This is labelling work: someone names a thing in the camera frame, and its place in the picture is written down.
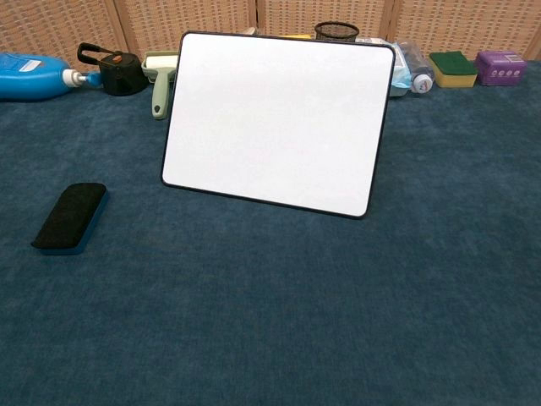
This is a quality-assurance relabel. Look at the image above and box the black blue board eraser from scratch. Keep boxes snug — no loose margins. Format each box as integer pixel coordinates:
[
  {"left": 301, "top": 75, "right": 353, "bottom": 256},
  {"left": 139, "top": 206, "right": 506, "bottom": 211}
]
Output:
[{"left": 30, "top": 182, "right": 111, "bottom": 256}]

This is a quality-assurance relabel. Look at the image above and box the white board black frame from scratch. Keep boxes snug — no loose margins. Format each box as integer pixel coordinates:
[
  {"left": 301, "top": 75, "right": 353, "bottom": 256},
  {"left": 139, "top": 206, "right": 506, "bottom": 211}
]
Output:
[{"left": 161, "top": 30, "right": 397, "bottom": 220}]

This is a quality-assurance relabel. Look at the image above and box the blue tablecloth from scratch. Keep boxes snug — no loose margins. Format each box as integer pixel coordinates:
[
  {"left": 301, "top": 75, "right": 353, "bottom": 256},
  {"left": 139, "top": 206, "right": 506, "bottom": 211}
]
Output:
[{"left": 0, "top": 59, "right": 541, "bottom": 406}]

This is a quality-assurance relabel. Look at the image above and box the green lint roller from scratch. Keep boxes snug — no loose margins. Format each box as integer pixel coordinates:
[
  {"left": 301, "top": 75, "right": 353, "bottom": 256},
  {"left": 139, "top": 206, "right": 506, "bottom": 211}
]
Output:
[{"left": 140, "top": 50, "right": 180, "bottom": 121}]

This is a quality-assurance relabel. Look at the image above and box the woven folding screen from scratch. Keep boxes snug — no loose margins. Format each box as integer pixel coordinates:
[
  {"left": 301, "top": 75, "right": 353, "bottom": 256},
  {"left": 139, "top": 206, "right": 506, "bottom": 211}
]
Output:
[{"left": 0, "top": 0, "right": 541, "bottom": 73}]

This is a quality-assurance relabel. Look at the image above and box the blue face mask pack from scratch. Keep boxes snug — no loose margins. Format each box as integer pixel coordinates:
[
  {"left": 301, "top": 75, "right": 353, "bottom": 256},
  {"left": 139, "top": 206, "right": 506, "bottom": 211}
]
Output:
[{"left": 355, "top": 36, "right": 413, "bottom": 98}]

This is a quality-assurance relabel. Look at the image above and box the black mesh pen holder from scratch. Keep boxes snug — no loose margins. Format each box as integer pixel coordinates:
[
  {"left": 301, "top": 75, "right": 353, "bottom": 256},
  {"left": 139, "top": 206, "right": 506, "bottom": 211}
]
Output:
[{"left": 314, "top": 21, "right": 361, "bottom": 43}]

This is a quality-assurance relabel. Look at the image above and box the clear plastic bottle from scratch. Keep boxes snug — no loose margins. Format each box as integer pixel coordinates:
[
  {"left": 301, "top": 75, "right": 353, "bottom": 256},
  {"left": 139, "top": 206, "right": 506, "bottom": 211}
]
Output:
[{"left": 396, "top": 41, "right": 436, "bottom": 95}]

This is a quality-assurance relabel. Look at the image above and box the green yellow sponge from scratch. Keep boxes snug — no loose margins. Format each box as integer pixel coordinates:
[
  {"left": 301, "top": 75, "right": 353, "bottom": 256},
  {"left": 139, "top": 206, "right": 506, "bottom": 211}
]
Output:
[{"left": 429, "top": 51, "right": 478, "bottom": 89}]

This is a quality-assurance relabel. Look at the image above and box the purple box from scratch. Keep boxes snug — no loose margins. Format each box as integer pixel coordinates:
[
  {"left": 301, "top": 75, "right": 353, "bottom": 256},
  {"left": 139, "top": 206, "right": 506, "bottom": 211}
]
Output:
[{"left": 473, "top": 50, "right": 528, "bottom": 87}]

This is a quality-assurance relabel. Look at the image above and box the blue detergent bottle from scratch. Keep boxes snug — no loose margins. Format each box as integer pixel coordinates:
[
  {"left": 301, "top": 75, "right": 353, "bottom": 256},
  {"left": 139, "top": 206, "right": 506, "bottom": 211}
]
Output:
[{"left": 0, "top": 52, "right": 103, "bottom": 102}]

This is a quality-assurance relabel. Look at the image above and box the black bottle lid with handle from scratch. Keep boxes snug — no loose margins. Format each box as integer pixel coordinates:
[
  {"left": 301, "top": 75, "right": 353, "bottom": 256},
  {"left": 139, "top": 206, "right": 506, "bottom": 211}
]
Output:
[{"left": 76, "top": 42, "right": 148, "bottom": 97}]

